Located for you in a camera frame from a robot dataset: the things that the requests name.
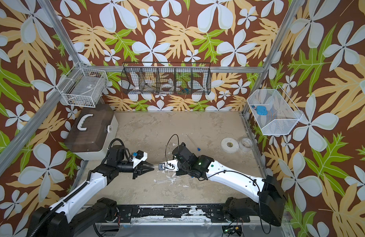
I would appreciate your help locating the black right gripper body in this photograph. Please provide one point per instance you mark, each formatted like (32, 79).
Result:
(183, 169)

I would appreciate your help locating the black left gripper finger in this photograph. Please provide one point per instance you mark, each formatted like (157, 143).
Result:
(146, 166)
(140, 172)

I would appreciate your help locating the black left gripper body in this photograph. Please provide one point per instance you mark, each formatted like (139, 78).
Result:
(136, 168)

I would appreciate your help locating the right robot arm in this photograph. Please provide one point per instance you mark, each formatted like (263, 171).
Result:
(264, 197)

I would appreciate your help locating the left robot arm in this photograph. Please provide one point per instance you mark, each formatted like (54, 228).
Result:
(65, 217)

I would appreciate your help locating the white foam tape roll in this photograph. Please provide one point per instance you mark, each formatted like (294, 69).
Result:
(230, 145)

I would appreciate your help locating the clear packing tape roll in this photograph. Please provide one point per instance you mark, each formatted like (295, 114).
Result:
(245, 144)

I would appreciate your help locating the brown lid storage box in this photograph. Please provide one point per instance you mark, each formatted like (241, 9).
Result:
(92, 132)

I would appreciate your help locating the blue object in basket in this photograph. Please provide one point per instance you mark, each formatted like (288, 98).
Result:
(261, 110)

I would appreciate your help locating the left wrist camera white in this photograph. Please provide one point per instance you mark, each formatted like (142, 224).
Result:
(138, 157)

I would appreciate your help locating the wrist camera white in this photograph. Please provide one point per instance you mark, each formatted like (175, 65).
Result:
(168, 166)
(138, 157)

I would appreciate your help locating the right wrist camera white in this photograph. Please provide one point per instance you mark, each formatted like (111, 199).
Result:
(168, 166)

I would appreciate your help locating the black wire basket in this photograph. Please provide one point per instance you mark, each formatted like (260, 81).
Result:
(166, 78)

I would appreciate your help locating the white wire basket left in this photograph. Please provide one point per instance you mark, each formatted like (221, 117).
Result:
(82, 86)

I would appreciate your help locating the white wire basket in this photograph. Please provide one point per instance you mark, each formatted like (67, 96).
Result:
(283, 114)
(82, 86)

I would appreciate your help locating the white wire basket right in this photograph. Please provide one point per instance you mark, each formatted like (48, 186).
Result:
(283, 114)

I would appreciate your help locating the aluminium frame rail left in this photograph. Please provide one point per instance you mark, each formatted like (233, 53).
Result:
(15, 146)

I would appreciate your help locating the aluminium frame post left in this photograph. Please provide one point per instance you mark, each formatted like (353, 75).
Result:
(60, 30)

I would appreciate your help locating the aluminium frame post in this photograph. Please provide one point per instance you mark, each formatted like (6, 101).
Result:
(60, 30)
(269, 41)

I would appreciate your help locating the aluminium frame post right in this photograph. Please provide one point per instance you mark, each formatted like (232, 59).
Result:
(269, 41)

